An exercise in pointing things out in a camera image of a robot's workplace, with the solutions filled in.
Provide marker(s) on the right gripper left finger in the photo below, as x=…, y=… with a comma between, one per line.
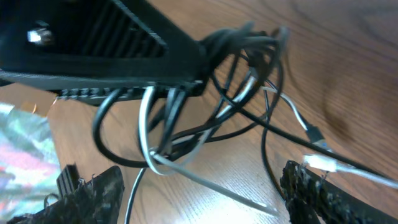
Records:
x=97, y=201

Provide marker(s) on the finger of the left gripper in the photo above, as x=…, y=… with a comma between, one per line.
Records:
x=56, y=44
x=95, y=96

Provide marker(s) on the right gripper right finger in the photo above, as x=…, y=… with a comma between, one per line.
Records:
x=309, y=198

